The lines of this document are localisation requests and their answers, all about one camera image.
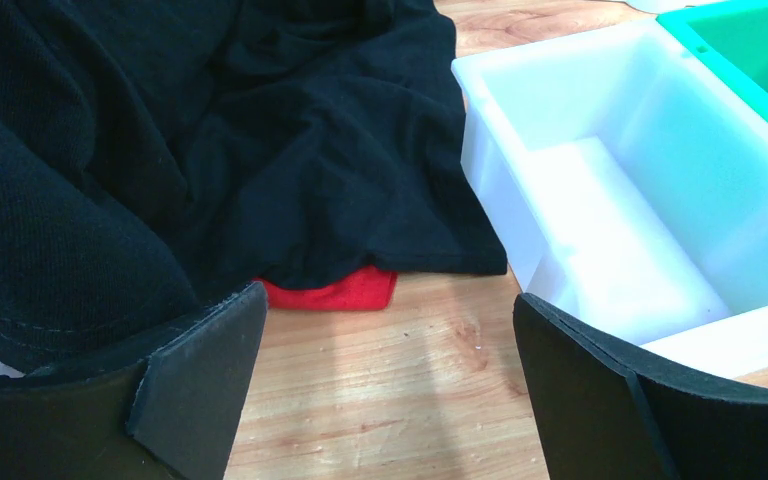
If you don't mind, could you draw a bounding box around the white plastic bin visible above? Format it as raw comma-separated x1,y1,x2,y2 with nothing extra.
452,19,768,378

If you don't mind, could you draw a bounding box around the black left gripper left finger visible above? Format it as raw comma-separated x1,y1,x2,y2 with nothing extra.
0,282,268,479

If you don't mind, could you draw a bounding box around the green plastic bin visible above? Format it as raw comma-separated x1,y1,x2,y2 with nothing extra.
656,1,768,123

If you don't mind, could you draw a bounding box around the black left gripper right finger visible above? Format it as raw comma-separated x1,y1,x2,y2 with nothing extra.
513,293,768,479

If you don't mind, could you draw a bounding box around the red t-shirt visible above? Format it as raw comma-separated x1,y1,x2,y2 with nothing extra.
260,266,398,311

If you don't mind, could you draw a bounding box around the black t-shirt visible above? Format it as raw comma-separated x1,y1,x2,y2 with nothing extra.
0,1,507,372

